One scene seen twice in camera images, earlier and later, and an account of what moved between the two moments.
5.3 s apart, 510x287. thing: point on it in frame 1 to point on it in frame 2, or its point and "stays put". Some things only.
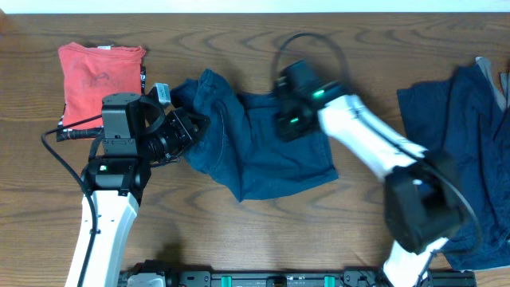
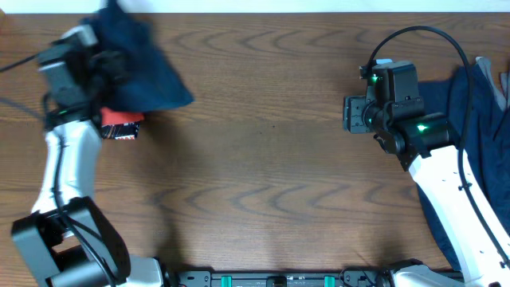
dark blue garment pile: [464, 123] stays put
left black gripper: [186, 127] to [103, 64]
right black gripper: [284, 131] to [354, 114]
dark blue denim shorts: [243, 145] to [154, 81]
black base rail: [205, 279] stays put
